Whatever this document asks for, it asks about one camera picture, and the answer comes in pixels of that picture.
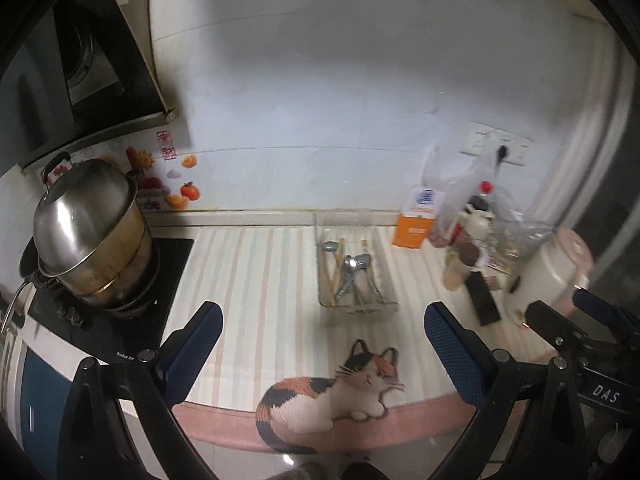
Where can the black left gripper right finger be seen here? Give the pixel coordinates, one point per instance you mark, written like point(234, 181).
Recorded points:
point(551, 442)

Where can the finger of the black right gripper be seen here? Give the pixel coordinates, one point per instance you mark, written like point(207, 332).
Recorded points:
point(554, 327)
point(606, 314)

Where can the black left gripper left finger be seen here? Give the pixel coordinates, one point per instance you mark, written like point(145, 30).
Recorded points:
point(95, 441)

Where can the oval steel spoon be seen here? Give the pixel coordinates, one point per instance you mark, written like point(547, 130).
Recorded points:
point(360, 262)

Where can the large steel spoon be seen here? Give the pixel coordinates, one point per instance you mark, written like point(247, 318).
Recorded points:
point(348, 269)

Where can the chopstick with grey band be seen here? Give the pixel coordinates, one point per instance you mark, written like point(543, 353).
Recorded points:
point(328, 263)

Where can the chopstick with gold bands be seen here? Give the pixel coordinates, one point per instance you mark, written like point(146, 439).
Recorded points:
point(370, 277)

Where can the round steel soup spoon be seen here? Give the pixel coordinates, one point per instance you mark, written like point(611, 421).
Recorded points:
point(331, 246)

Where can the pink white electric kettle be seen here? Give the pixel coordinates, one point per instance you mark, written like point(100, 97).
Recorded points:
point(560, 266)

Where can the black smartphone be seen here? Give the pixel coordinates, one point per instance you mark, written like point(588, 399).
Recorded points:
point(483, 303)

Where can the blue cabinet door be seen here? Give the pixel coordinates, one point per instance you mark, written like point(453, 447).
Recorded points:
point(44, 393)

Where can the black induction cooktop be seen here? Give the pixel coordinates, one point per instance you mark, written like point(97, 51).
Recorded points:
point(119, 330)

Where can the white lidded bottle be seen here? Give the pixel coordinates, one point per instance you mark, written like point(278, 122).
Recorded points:
point(476, 225)

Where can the red cap sauce bottle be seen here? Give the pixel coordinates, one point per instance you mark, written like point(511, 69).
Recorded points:
point(480, 202)

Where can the clear plastic bag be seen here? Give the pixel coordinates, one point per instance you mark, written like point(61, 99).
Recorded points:
point(514, 236)

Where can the striped cat print mat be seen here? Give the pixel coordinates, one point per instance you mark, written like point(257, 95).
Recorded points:
point(265, 278)

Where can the clear plastic utensil tray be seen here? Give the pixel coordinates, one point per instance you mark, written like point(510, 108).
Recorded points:
point(353, 226)

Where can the black power plug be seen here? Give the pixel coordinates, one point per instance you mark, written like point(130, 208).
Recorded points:
point(502, 154)

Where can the stainless steel pot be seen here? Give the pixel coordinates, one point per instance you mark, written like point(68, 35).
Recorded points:
point(88, 230)

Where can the black range hood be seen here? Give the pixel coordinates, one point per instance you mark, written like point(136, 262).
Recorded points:
point(75, 73)

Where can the white wall socket panel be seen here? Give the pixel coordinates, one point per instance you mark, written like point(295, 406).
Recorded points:
point(479, 136)

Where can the fruit wall stickers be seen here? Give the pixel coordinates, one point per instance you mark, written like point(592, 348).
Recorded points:
point(165, 177)

